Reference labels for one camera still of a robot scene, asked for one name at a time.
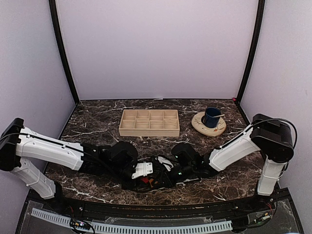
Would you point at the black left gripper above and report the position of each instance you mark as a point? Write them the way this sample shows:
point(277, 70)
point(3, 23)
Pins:
point(134, 185)

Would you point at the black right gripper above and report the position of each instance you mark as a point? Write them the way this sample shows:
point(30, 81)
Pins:
point(168, 182)

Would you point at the black red yellow argyle sock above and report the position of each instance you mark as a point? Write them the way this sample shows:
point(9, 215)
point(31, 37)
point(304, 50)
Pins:
point(148, 181)

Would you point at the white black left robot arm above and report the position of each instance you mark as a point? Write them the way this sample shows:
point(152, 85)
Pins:
point(18, 144)

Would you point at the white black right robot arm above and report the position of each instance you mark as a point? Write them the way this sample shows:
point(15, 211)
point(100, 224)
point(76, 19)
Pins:
point(275, 137)

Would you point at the wooden compartment tray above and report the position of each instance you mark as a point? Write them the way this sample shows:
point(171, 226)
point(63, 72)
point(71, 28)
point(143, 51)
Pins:
point(149, 123)

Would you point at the cream saucer plate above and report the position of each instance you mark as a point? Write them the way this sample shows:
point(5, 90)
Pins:
point(210, 131)

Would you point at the dark blue mug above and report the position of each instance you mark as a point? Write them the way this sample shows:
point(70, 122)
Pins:
point(208, 119)

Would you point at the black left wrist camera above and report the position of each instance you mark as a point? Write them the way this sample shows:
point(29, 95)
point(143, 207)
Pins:
point(123, 154)

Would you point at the white slotted cable duct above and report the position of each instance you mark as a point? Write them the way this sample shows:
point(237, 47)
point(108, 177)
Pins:
point(133, 226)

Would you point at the black front table rail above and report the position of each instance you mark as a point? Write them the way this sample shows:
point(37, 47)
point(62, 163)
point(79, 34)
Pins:
point(232, 209)

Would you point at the black left frame post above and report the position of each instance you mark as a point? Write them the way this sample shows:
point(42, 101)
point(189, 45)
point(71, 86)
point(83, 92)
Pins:
point(61, 50)

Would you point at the black frame post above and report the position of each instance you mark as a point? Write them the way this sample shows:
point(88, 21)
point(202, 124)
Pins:
point(252, 51)
point(61, 50)

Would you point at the black right frame post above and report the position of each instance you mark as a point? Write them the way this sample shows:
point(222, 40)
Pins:
point(252, 51)

